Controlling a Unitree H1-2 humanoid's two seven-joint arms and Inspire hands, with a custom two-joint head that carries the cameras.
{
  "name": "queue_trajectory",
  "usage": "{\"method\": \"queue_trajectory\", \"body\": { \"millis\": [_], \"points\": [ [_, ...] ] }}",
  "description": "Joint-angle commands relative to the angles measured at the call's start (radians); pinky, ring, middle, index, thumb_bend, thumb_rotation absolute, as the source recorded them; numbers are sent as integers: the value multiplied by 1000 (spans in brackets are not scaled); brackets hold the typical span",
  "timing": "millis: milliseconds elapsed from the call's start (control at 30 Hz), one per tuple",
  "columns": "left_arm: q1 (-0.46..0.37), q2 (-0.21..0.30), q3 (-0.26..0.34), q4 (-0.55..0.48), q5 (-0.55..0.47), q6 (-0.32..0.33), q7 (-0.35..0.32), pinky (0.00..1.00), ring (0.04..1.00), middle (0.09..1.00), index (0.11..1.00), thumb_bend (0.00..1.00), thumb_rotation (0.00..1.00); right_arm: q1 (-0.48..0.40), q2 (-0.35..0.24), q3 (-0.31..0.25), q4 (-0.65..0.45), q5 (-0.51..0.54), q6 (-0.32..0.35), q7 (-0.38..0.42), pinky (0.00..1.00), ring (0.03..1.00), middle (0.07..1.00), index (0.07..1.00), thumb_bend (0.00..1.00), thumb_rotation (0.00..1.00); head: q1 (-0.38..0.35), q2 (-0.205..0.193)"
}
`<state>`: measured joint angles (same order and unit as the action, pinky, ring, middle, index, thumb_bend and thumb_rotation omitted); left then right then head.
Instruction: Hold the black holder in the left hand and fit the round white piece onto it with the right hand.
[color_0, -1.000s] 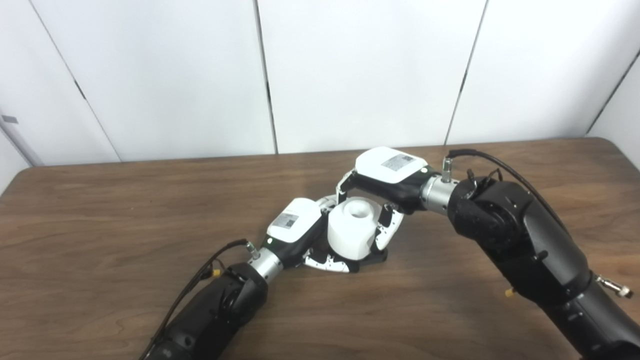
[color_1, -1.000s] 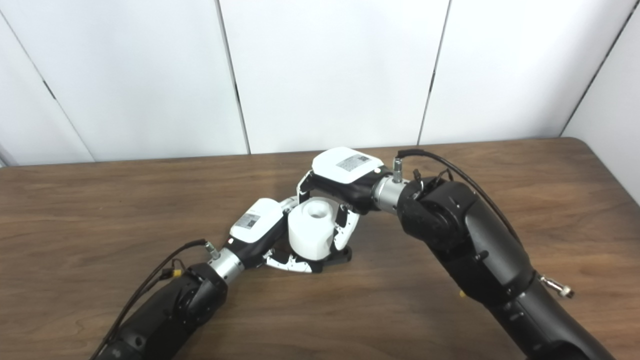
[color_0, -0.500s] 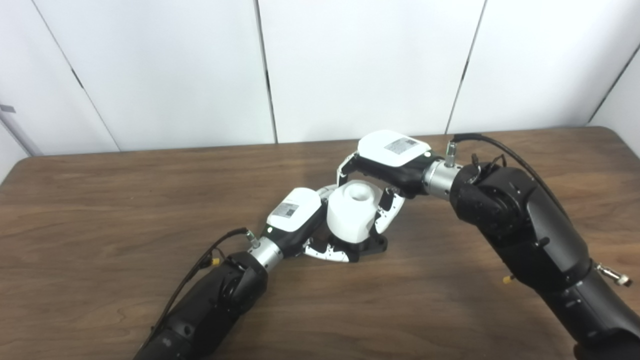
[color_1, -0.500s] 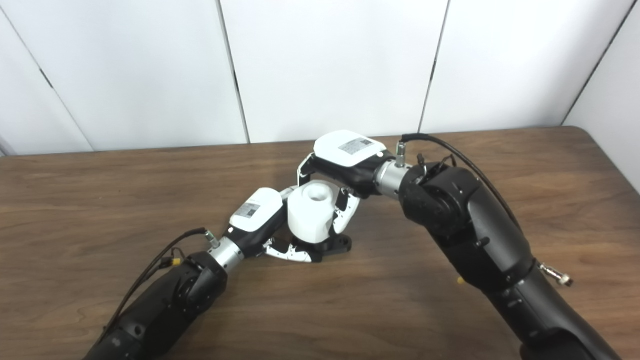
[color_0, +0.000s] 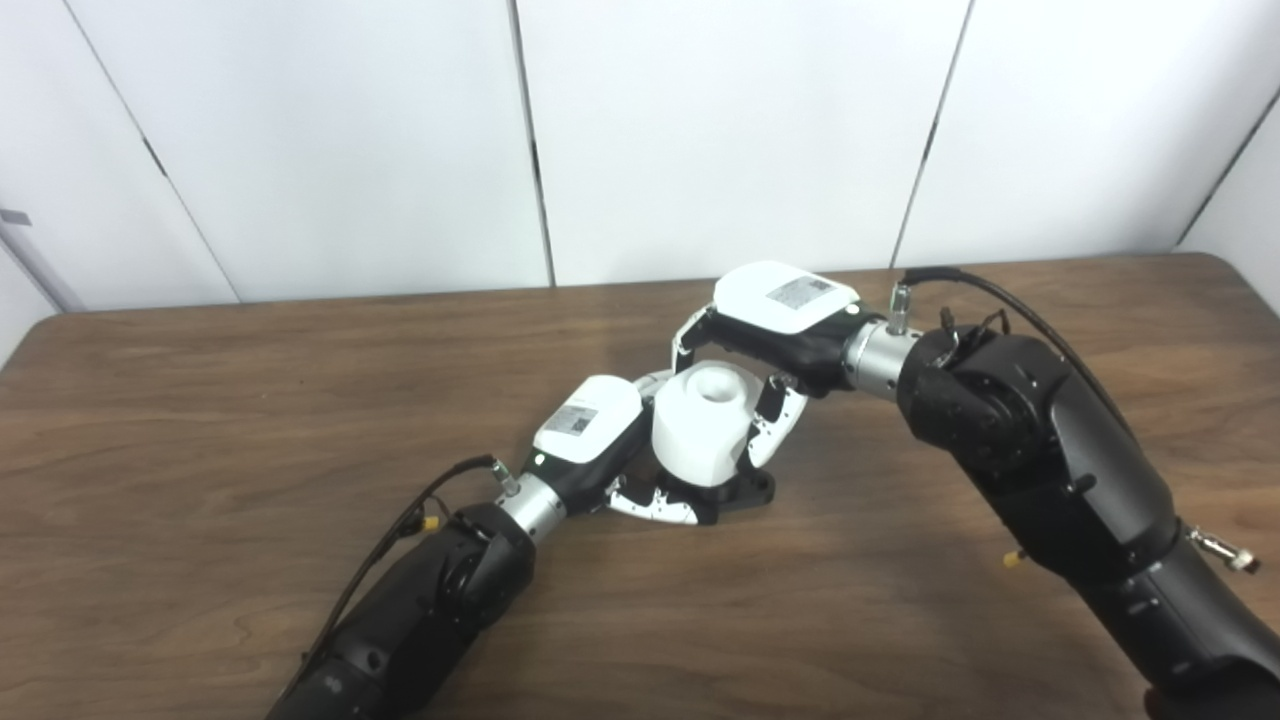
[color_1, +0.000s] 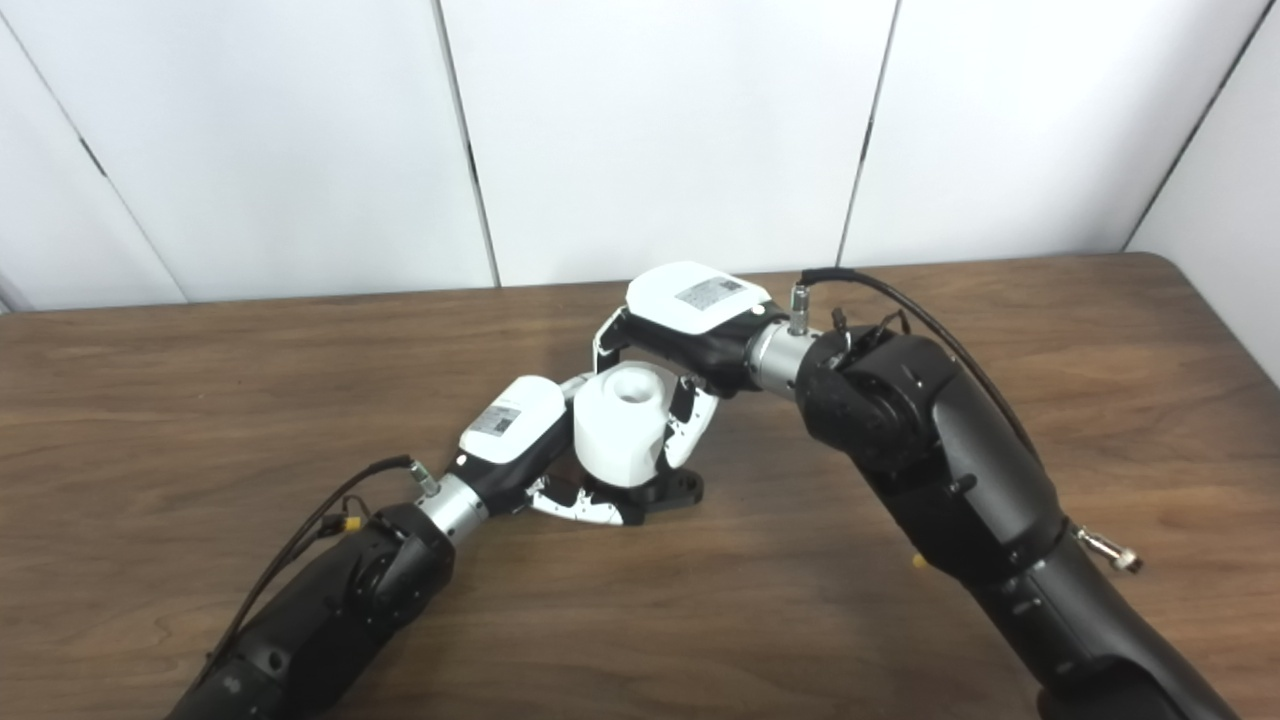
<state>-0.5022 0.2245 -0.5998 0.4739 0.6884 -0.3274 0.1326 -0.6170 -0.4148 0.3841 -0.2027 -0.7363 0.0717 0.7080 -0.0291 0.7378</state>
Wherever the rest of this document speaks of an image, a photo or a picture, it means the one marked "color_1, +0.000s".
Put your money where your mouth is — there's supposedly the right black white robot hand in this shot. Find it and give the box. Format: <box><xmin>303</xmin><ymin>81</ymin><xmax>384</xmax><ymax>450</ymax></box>
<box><xmin>592</xmin><ymin>261</ymin><xmax>786</xmax><ymax>471</ymax></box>

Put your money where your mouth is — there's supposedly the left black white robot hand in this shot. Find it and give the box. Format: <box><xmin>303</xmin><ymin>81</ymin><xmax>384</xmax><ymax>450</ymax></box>
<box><xmin>450</xmin><ymin>375</ymin><xmax>646</xmax><ymax>528</ymax></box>

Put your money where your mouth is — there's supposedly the round white plastic piece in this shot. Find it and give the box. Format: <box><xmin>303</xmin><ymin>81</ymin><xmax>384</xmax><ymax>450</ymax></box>
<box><xmin>573</xmin><ymin>362</ymin><xmax>681</xmax><ymax>489</ymax></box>

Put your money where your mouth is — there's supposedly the black plastic holder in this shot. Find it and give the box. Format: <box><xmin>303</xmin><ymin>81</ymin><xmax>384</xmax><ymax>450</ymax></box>
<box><xmin>583</xmin><ymin>466</ymin><xmax>705</xmax><ymax>523</ymax></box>

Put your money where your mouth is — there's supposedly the thin wire with yellow connector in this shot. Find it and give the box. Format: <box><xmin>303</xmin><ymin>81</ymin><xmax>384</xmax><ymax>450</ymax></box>
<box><xmin>313</xmin><ymin>496</ymin><xmax>373</xmax><ymax>543</ymax></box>

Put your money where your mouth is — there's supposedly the thin black wrist wire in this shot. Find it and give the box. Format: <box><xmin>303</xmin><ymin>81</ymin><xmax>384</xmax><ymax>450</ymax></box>
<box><xmin>828</xmin><ymin>306</ymin><xmax>913</xmax><ymax>353</ymax></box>

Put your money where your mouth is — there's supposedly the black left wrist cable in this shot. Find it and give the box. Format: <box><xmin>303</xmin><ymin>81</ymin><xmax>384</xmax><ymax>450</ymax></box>
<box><xmin>195</xmin><ymin>455</ymin><xmax>441</xmax><ymax>691</ymax></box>

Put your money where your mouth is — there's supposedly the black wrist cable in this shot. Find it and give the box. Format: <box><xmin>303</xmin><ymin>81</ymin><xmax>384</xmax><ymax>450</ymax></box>
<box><xmin>195</xmin><ymin>455</ymin><xmax>441</xmax><ymax>691</ymax></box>
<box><xmin>790</xmin><ymin>267</ymin><xmax>1143</xmax><ymax>573</ymax></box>

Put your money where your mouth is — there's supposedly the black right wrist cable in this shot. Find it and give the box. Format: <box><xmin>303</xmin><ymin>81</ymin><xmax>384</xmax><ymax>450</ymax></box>
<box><xmin>790</xmin><ymin>267</ymin><xmax>1143</xmax><ymax>573</ymax></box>

